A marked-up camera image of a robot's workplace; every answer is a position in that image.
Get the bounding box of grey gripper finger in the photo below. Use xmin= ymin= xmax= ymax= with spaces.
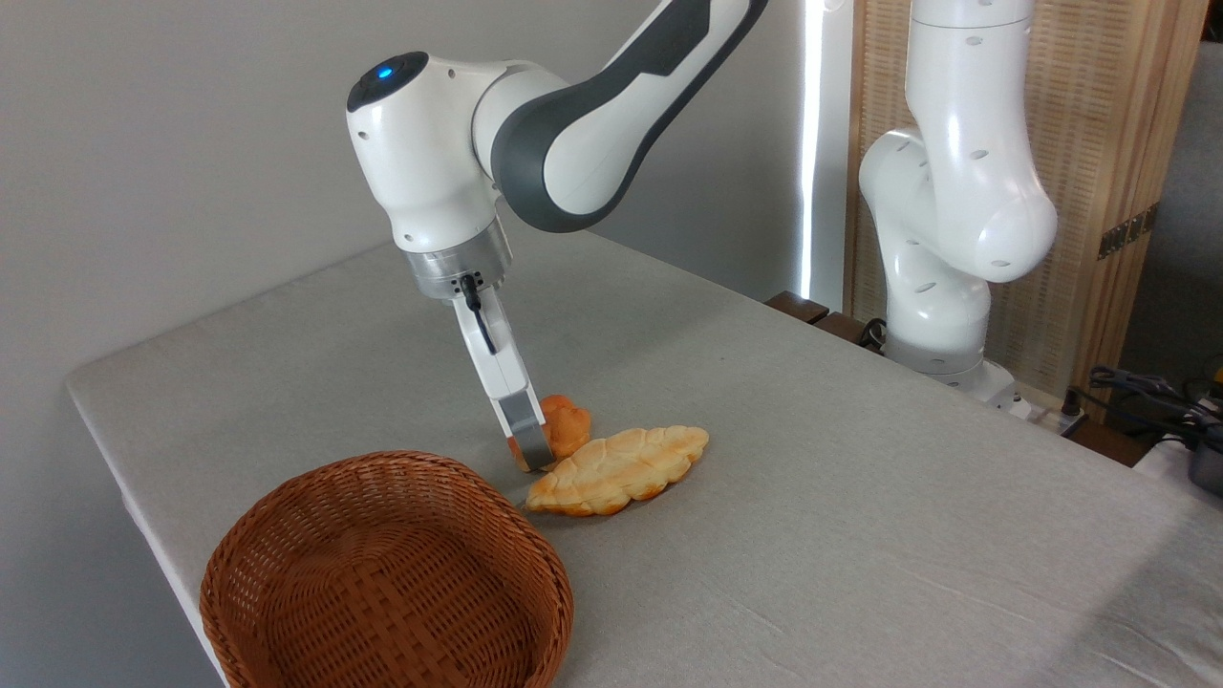
xmin=491 ymin=386 xmax=556 ymax=474

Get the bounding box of long pale braided bread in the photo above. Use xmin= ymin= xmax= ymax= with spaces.
xmin=524 ymin=424 xmax=712 ymax=519

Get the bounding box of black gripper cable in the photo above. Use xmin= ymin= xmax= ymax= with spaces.
xmin=460 ymin=272 xmax=500 ymax=356

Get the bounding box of black metal screen hinge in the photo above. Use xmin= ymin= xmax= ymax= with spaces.
xmin=1096 ymin=202 xmax=1161 ymax=262

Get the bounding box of black cable bundle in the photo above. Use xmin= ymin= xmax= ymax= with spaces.
xmin=1064 ymin=365 xmax=1223 ymax=452

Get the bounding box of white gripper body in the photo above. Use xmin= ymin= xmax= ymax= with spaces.
xmin=452 ymin=286 xmax=535 ymax=403

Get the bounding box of brown wicker basket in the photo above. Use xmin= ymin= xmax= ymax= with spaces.
xmin=199 ymin=450 xmax=576 ymax=688

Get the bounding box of small orange bread roll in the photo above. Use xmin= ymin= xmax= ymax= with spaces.
xmin=507 ymin=394 xmax=593 ymax=472

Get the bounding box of dark wooden block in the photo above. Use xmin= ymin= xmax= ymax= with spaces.
xmin=812 ymin=311 xmax=886 ymax=355
xmin=764 ymin=290 xmax=831 ymax=326

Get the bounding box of white power strip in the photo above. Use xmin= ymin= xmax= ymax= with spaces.
xmin=1011 ymin=394 xmax=1092 ymax=438

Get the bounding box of grey tablecloth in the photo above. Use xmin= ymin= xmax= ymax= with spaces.
xmin=65 ymin=226 xmax=1223 ymax=688

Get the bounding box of white vertical frame strip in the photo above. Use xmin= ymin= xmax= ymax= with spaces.
xmin=800 ymin=0 xmax=855 ymax=312

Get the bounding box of wooden slatted folding screen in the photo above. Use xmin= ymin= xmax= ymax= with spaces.
xmin=845 ymin=0 xmax=1211 ymax=427

